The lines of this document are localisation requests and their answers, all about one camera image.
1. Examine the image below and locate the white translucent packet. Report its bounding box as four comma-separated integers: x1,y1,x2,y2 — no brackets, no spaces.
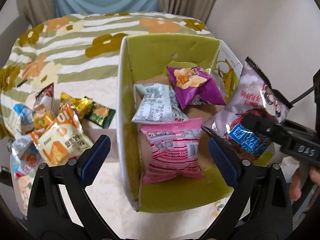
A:
85,128,119,163

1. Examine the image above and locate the person's right hand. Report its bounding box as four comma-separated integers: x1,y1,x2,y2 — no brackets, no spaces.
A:
289,166,320,202

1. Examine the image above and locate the left beige curtain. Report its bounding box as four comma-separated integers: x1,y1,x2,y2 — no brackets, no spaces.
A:
16,0,55,27

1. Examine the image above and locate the green cardboard box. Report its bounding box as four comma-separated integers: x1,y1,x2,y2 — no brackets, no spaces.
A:
117,32,276,214

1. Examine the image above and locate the blue red cartoon snack bag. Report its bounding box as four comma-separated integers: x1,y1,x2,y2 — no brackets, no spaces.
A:
11,134,41,179

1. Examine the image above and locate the grey white barcode snack bag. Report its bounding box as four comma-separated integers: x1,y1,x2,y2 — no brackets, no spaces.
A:
131,83,188,124

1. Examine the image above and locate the cartoon purple blue snack bag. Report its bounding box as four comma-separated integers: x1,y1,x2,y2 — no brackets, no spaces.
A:
202,57,292,161

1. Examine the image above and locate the orange white cake bag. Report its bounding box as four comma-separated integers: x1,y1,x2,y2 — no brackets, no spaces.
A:
30,103,93,166

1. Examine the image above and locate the floral striped bed quilt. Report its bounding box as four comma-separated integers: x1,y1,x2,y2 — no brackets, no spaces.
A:
1,12,211,138

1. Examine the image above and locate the pink striped snack bag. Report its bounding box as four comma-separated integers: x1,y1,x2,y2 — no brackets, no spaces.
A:
141,118,203,184

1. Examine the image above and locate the dark green snack packet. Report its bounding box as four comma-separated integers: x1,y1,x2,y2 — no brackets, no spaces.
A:
84,101,116,128

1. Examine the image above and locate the gold snack bag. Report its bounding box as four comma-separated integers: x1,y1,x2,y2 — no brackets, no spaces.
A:
59,92,93,119

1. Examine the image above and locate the light blue white snack bag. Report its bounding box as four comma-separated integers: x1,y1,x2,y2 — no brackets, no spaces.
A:
5,103,34,139

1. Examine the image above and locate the red brown yellow snack bag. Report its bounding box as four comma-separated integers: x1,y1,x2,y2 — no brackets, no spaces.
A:
33,83,54,129

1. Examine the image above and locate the grey padded headboard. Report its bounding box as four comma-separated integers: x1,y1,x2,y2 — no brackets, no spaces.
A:
0,14,29,68

